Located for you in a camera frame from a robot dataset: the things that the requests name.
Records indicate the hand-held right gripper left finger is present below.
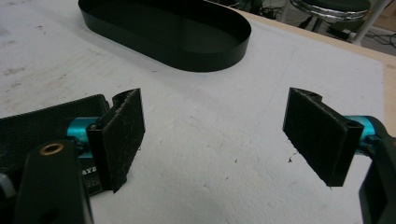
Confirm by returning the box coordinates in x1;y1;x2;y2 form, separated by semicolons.
66;88;147;194

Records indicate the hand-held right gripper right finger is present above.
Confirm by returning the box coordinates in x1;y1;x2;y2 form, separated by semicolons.
282;87;379;188

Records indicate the chrome stool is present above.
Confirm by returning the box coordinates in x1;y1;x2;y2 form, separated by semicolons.
281;0;389;46

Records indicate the black oval tray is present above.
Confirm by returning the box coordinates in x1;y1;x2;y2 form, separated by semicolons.
78;0;252;73

